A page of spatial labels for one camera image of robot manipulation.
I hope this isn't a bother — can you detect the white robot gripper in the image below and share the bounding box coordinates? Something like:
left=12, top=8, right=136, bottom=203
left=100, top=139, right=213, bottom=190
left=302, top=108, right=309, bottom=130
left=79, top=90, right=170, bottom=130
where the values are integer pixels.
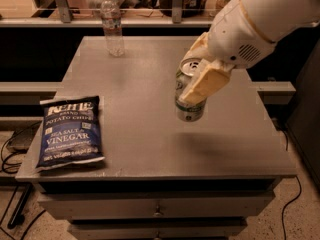
left=183, top=0, right=275, bottom=103

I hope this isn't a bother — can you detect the green white 7up can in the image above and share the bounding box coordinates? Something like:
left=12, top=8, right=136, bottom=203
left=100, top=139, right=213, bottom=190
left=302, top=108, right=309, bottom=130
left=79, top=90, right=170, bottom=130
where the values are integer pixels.
left=175, top=58, right=206, bottom=122

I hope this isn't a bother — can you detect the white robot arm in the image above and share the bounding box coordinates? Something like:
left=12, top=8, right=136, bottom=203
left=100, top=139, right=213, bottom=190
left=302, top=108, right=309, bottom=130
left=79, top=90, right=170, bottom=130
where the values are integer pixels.
left=178, top=0, right=320, bottom=105

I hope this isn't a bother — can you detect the blue Kettle chip bag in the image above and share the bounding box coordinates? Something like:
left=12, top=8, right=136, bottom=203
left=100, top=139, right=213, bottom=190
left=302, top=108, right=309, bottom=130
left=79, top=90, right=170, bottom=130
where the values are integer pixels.
left=36, top=96, right=104, bottom=172

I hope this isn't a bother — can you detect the clear plastic water bottle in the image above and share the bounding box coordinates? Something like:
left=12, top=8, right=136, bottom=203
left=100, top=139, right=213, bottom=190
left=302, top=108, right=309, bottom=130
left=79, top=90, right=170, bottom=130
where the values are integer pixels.
left=100, top=0, right=125, bottom=57

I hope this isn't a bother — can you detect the grey drawer cabinet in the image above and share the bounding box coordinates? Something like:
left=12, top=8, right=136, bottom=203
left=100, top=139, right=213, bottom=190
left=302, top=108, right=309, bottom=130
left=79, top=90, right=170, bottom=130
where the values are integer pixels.
left=17, top=37, right=296, bottom=225

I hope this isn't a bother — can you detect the top drawer with knob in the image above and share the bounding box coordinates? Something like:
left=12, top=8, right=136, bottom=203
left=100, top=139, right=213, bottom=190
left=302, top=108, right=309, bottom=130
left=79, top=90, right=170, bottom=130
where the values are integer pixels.
left=38, top=191, right=275, bottom=220

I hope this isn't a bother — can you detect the drawer with knob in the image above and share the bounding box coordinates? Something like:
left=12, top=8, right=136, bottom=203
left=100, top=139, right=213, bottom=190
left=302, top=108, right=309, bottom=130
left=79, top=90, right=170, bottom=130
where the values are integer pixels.
left=68, top=220, right=247, bottom=240
left=38, top=191, right=275, bottom=220

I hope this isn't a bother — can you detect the metal railing shelf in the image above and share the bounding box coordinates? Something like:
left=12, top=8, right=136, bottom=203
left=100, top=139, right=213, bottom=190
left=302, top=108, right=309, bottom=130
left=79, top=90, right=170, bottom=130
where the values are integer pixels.
left=0, top=0, right=320, bottom=29

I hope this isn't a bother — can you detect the grey power adapter box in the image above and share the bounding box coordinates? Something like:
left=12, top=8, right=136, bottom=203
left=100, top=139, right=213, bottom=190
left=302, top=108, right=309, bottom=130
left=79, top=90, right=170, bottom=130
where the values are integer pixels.
left=6, top=128, right=37, bottom=152

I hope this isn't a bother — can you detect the lower drawer with knob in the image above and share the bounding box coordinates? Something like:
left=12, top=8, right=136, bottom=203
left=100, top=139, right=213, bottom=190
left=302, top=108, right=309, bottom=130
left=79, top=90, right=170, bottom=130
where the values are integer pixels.
left=68, top=220, right=247, bottom=240

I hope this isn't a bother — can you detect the black cable right floor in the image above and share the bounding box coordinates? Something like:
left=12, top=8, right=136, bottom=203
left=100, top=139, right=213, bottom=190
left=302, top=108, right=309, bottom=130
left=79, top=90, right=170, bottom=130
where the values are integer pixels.
left=280, top=127, right=303, bottom=240

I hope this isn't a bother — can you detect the black cables left floor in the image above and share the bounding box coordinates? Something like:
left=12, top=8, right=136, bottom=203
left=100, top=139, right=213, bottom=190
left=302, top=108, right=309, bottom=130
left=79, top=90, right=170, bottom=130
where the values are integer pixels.
left=0, top=121, right=46, bottom=240

